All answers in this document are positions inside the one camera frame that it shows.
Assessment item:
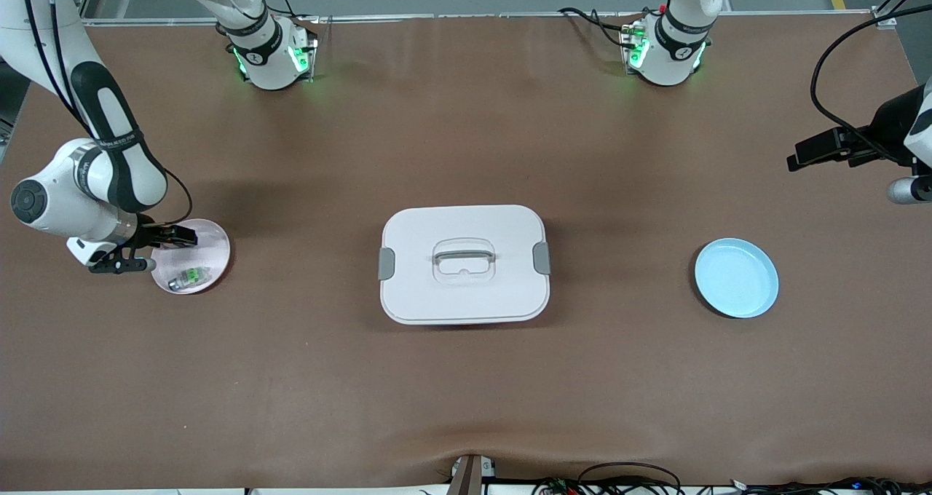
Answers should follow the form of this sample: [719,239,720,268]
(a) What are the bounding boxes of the white lidded storage box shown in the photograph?
[377,204,552,326]

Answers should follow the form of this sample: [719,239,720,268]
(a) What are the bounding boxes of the pink round plate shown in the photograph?
[149,218,232,296]

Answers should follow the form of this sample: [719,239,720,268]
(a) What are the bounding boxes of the light blue round plate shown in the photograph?
[693,237,780,320]

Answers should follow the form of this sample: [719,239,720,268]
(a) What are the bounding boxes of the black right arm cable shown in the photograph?
[18,0,194,227]

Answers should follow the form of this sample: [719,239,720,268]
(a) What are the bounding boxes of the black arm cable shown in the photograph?
[810,3,932,162]
[18,0,194,227]

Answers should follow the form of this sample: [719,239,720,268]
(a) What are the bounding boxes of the green and grey switch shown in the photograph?
[167,265,213,293]

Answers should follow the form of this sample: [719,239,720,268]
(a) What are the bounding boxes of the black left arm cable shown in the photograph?
[810,3,932,162]

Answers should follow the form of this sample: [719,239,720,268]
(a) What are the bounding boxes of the black base cables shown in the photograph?
[558,6,643,53]

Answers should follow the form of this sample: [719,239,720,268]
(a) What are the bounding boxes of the grey clear box handle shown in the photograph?
[433,245,497,267]

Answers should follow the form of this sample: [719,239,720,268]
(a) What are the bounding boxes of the black cable bundle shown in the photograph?
[728,476,932,495]

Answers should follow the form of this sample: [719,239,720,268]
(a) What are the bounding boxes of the metal bracket post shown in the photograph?
[446,453,483,495]

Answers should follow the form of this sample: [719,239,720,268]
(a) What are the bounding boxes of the black looped cable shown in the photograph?
[577,462,683,495]

